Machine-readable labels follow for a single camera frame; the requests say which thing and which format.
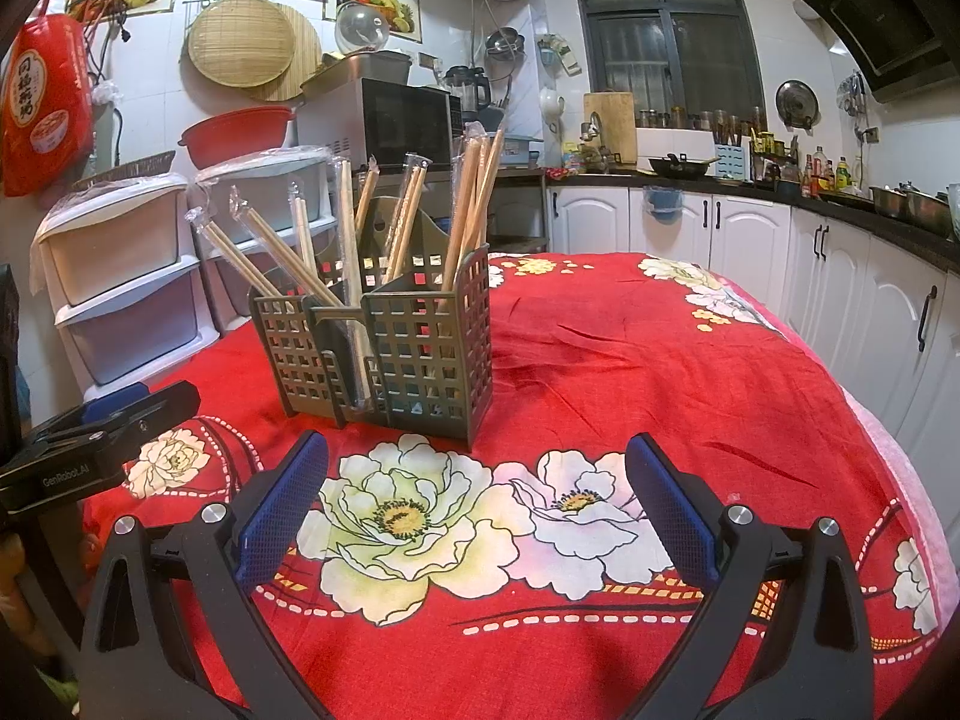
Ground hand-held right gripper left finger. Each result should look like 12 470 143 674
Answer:
77 429 331 720

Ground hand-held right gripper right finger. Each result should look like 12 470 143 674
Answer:
625 433 877 720

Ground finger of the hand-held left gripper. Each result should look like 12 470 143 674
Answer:
0 380 202 515
19 381 152 445

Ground grey plastic utensil holder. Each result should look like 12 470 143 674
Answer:
249 197 492 451

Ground bunch of chopsticks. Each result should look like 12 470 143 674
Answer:
185 120 505 421

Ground plastic drawer unit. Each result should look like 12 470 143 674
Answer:
30 172 203 402
193 146 338 338

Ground red floral blanket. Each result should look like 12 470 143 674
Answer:
79 251 942 720

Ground brown cardboard piece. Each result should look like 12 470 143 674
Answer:
71 152 177 192

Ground pink blanket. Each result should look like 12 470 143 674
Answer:
840 382 960 616

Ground white kitchen cabinets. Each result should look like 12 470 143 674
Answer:
546 184 960 481

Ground red plastic basin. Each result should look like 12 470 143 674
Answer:
178 106 296 170

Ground red hanging bag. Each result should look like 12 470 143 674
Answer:
0 0 97 198

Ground blue hanging bin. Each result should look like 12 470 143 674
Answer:
645 187 683 226

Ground black wok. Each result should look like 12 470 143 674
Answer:
646 154 717 181

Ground white knife rack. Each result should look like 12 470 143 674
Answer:
712 127 753 181

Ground row of condiment bottles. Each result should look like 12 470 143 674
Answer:
801 146 863 200

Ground metal kitchen shelf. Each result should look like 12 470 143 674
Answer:
450 165 548 256

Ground white box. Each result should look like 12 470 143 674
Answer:
636 127 713 162

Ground round bamboo tray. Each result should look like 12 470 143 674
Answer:
187 0 295 83
247 4 323 102

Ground steel pot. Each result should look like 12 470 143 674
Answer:
870 184 912 218
904 187 953 235

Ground wooden cutting board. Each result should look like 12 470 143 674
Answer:
583 92 638 166

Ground row of jars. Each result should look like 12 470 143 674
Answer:
637 106 766 132

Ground microwave oven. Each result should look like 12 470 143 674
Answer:
296 77 464 173

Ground metal baking tray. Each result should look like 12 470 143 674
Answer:
300 50 413 98

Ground steel pot lid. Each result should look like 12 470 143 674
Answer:
775 80 820 128

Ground glass pot lid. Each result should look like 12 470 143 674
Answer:
335 1 392 55

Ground black blender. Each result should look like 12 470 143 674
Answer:
442 65 492 115

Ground hanging vegetable grater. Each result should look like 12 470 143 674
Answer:
538 34 582 76

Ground dark framed window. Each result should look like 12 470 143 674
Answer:
566 0 766 127

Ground hanging steel colander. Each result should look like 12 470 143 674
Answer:
484 28 526 65

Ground black range hood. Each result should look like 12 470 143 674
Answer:
800 0 960 102

